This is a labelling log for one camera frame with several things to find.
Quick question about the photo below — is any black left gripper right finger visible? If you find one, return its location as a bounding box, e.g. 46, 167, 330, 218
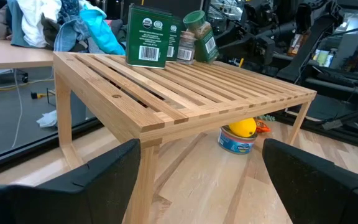
262, 138, 358, 224

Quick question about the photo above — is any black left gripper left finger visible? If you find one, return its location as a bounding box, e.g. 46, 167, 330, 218
0, 138, 142, 224

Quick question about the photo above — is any green pepper spice tin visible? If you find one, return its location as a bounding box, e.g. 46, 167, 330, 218
125, 3, 173, 69
165, 15, 183, 63

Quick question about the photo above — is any oregano jar with green lid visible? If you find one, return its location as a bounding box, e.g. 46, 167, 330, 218
183, 10, 219, 64

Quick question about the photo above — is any small glass spice jar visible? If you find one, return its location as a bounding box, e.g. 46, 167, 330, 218
177, 30, 197, 65

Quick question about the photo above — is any wooden slatted shelf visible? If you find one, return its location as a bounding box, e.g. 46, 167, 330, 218
53, 51, 318, 224

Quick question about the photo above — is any white cloth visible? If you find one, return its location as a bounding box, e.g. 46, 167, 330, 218
36, 110, 58, 128

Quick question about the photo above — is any orange Reese's candy packet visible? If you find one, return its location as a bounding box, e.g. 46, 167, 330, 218
255, 119, 272, 134

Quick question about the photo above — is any potted succulent plant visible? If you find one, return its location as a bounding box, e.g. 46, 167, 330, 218
257, 114, 276, 123

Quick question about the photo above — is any blue tuna can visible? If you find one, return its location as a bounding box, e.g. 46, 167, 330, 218
218, 125, 259, 155

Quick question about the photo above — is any yellow lemon juice bottle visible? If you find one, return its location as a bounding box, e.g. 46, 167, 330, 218
228, 117, 257, 138

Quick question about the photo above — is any wooden-top desk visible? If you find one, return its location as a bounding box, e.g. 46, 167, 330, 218
0, 33, 55, 71

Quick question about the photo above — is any white cable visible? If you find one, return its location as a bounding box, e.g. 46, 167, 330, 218
11, 70, 24, 149

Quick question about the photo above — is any yellow extension cord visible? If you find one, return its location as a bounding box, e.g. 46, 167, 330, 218
0, 77, 55, 93

